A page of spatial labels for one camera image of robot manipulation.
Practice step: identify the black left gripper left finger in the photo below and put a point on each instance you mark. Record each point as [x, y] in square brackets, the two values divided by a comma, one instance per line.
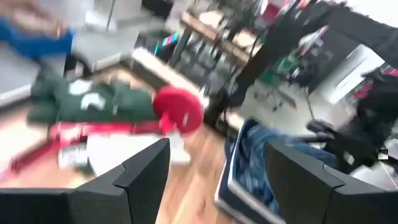
[93, 205]

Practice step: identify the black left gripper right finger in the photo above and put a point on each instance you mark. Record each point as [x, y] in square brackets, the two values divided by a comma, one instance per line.
[311, 199]

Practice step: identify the green sweatshirt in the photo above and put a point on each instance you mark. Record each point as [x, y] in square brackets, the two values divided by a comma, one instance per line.
[102, 102]

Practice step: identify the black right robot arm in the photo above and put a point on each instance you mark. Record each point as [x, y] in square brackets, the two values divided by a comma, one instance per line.
[373, 34]

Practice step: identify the white crumpled cloth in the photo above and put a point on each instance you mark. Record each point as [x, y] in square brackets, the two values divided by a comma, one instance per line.
[124, 152]

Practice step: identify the navy grey fabric basket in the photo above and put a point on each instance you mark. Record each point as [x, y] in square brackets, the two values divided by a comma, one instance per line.
[230, 193]

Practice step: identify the red desk lamp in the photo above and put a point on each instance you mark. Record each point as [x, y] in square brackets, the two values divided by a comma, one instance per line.
[178, 109]

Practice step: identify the blue plastic bin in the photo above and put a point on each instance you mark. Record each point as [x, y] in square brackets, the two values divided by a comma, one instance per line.
[34, 46]

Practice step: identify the black computer tower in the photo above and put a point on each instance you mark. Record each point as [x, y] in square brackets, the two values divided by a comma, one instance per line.
[161, 43]

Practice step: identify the wooden workbench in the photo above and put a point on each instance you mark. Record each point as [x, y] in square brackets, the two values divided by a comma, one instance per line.
[217, 37]

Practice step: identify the grey floor stand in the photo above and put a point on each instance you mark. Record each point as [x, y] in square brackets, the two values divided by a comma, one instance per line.
[110, 15]

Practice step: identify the wicker basket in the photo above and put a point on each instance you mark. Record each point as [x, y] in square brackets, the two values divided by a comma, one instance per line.
[28, 18]

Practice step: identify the black rig frame strut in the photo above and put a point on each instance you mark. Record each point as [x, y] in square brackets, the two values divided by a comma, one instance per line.
[264, 62]

